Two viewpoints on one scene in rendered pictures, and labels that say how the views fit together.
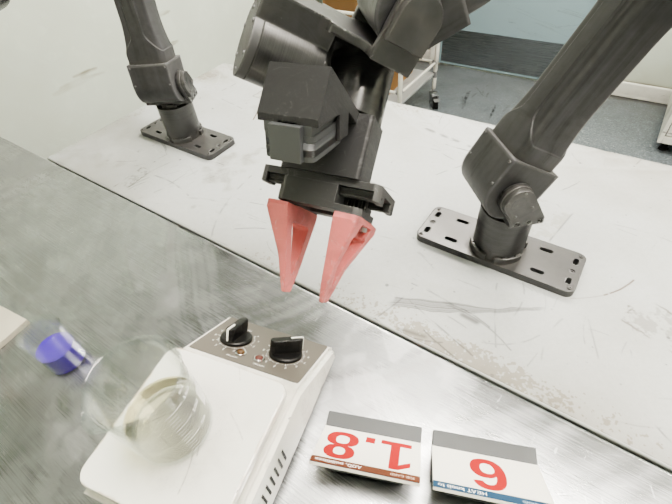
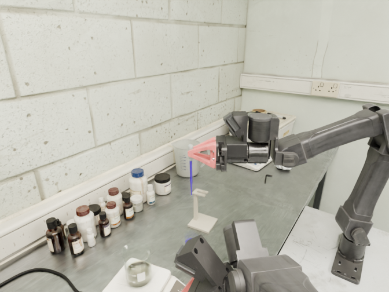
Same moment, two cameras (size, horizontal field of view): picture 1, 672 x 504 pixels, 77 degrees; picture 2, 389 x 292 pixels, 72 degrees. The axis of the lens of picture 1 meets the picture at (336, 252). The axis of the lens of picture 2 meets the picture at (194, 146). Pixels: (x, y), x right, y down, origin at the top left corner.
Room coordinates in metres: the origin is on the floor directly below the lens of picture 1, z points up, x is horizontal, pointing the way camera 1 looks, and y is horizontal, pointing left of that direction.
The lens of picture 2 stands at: (0.24, -0.33, 1.51)
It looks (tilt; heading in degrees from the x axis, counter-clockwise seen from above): 22 degrees down; 87
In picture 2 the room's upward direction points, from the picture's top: straight up
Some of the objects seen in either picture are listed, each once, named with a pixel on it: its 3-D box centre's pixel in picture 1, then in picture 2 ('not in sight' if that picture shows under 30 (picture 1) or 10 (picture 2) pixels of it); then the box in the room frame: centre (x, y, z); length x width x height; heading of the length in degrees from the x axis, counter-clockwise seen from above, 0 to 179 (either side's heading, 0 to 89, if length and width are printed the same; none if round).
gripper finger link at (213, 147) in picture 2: not in sight; (205, 151); (0.31, 0.32, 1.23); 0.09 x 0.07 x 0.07; 173
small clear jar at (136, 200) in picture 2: not in sight; (136, 203); (0.07, 0.54, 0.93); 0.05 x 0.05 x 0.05
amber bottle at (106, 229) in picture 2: not in sight; (103, 223); (-0.01, 0.40, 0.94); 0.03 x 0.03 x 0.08
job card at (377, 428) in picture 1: (369, 444); not in sight; (0.14, -0.01, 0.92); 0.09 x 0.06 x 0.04; 73
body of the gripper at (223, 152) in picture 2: not in sight; (232, 152); (0.38, 0.31, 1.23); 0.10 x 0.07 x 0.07; 83
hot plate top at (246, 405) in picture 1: (189, 431); (137, 283); (0.14, 0.13, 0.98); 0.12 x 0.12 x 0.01; 64
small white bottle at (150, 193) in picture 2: not in sight; (150, 194); (0.12, 0.58, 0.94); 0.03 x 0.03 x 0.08
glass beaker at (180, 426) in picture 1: (154, 408); (136, 265); (0.14, 0.14, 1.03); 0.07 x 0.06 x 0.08; 153
